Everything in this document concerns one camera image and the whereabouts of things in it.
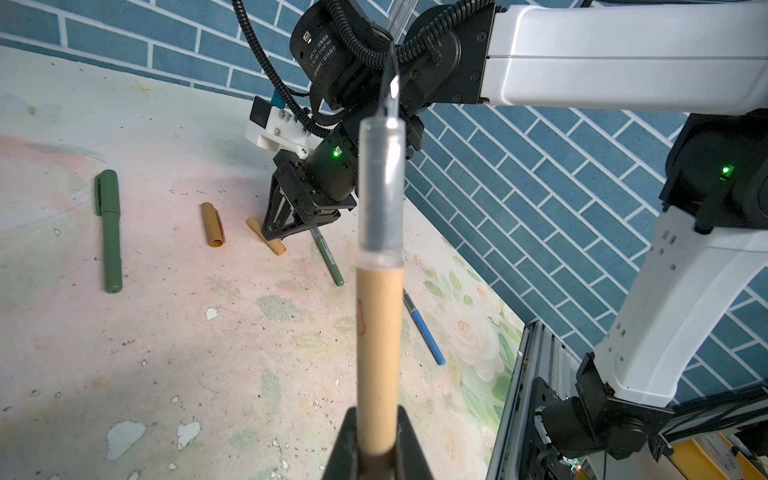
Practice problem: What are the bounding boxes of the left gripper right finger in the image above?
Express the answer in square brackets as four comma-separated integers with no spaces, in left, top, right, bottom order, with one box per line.
[395,405,434,480]

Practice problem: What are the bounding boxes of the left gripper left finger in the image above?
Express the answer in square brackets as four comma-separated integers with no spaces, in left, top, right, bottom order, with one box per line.
[322,407,359,480]

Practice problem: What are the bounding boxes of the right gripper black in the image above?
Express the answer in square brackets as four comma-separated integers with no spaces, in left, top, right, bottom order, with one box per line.
[261,116,423,241]

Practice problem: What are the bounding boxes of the brown pen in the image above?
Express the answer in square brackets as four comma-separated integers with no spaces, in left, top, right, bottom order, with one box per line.
[356,51,405,479]

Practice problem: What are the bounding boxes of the green pen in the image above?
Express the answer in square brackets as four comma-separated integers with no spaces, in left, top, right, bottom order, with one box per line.
[95,169,123,293]
[310,228,345,286]

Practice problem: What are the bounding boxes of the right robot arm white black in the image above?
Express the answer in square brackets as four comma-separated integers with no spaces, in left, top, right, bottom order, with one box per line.
[401,13,686,354]

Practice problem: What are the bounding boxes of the blue pen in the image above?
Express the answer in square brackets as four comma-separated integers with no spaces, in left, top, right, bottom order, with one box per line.
[403,291,446,366]

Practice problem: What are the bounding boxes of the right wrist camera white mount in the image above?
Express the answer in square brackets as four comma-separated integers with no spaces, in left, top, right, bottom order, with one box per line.
[245,96,322,160]

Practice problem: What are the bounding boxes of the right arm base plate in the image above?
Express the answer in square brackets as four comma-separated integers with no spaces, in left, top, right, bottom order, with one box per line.
[519,378,606,479]

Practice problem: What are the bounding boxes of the aluminium mounting rail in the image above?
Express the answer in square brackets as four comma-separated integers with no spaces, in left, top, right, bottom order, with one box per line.
[486,321,579,479]

